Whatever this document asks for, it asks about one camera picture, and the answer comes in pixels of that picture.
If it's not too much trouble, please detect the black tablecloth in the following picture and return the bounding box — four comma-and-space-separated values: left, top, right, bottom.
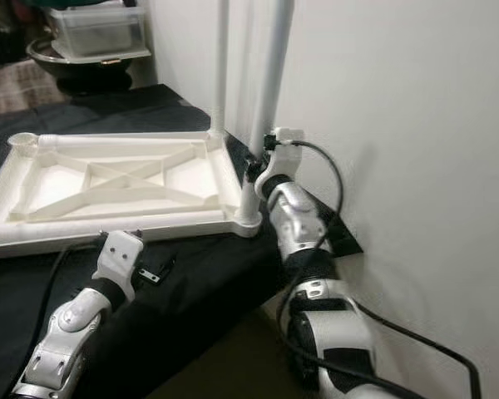
0, 83, 367, 399

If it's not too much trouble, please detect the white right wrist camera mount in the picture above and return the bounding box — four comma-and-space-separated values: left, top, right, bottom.
254, 127, 307, 200

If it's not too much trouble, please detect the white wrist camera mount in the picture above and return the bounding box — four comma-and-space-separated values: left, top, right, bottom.
100, 231, 144, 300
254, 127, 307, 200

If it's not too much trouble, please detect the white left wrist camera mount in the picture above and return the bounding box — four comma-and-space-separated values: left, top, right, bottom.
100, 231, 144, 300

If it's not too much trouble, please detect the white plastic children table top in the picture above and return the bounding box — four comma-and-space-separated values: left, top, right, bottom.
0, 131, 263, 263

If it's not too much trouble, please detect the black wok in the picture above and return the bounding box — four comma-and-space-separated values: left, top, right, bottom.
29, 42, 151, 94

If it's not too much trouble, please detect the clear plastic storage bin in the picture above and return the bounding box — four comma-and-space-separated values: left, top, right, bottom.
50, 7, 149, 61

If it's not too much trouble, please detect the dark green pot lid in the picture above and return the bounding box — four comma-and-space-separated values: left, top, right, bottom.
25, 0, 130, 11

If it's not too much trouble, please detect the patterned cloth covered table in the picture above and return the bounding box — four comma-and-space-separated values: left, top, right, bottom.
0, 62, 76, 117

